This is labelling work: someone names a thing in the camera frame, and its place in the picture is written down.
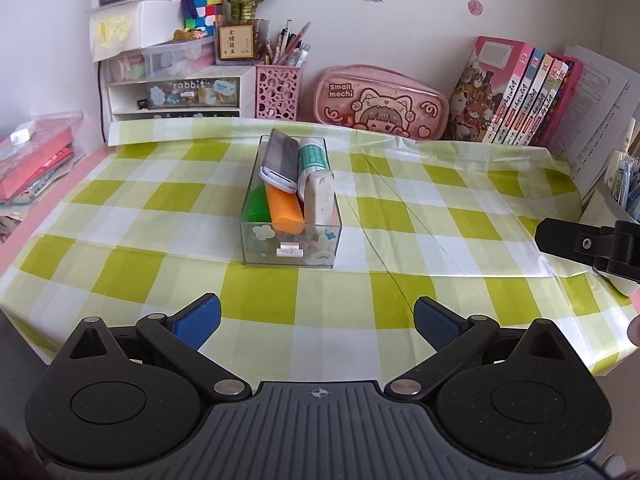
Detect green highlighter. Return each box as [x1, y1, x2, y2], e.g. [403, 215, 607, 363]
[243, 184, 271, 223]

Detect orange highlighter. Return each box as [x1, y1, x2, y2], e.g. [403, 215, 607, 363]
[265, 184, 305, 235]

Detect clear plastic organizer box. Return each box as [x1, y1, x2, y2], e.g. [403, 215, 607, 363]
[240, 136, 342, 269]

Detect white worn eraser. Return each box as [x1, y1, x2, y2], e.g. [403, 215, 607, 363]
[304, 170, 335, 226]

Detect green white glue stick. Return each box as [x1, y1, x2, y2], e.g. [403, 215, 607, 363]
[297, 138, 331, 200]

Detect gloved right hand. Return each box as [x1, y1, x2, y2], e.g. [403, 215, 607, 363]
[627, 290, 640, 347]

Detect green checkered tablecloth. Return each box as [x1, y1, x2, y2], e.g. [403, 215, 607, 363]
[1, 118, 636, 383]

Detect white printed papers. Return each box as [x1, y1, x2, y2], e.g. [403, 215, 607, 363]
[547, 44, 639, 197]

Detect pink boxed book set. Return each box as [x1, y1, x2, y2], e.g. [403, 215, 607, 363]
[444, 36, 586, 148]

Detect clear rabbit drawer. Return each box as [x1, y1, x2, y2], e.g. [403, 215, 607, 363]
[145, 77, 240, 108]

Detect white drawer organizer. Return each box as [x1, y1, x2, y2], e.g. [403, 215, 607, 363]
[106, 65, 256, 122]

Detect pink cartoon pencil case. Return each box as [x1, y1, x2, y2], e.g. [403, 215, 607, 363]
[314, 64, 449, 141]

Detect pink perforated pen holder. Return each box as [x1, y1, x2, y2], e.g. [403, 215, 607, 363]
[255, 64, 303, 122]

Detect clear stacked storage box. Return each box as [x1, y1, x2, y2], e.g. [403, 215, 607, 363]
[100, 37, 215, 84]

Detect framed calligraphy sign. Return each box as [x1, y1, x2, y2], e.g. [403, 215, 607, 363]
[217, 23, 255, 61]

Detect white box with yellow drawing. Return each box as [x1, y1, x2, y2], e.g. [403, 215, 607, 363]
[89, 0, 183, 62]

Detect colourful rubik cube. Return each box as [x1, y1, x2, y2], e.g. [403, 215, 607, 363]
[182, 0, 224, 36]

